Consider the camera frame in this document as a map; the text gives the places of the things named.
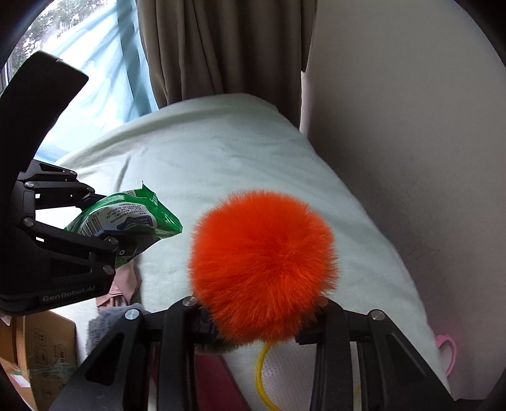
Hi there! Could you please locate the green snack packet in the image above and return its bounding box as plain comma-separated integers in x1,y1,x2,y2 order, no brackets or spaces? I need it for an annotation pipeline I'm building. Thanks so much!
65,186,183,268

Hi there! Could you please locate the grey fluffy pouch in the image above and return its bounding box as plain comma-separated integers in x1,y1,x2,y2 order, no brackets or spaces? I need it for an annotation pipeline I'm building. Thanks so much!
86,303,149,355

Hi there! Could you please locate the magenta zip pouch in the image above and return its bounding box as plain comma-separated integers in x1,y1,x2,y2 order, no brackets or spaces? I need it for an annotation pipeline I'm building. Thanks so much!
147,342,250,411

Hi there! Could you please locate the white mesh yellow-trim bag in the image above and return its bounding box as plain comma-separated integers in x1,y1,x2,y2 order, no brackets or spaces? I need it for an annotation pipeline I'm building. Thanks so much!
226,338,363,411

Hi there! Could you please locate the orange fluffy pom-pom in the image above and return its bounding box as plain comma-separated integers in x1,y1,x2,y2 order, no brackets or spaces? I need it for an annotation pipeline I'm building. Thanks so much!
189,190,338,344

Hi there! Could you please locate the pink patterned cloth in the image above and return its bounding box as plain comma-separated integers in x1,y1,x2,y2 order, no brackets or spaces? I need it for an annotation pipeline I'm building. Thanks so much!
95,260,141,311

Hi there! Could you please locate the cardboard box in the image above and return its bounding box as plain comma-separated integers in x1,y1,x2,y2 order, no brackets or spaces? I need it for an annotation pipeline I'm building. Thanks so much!
1,311,77,410

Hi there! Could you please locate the pale green bed sheet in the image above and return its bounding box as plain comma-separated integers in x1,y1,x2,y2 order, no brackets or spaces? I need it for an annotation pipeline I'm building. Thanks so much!
60,95,447,384

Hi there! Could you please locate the light blue window cloth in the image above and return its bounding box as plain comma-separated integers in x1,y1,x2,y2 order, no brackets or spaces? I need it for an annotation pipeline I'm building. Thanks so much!
34,0,160,163

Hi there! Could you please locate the brown right curtain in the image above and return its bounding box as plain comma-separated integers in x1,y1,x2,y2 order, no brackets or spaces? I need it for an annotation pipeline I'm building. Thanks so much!
137,0,317,127

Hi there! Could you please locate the pink plastic ring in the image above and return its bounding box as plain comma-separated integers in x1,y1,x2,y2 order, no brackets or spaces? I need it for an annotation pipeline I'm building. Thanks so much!
434,334,458,378

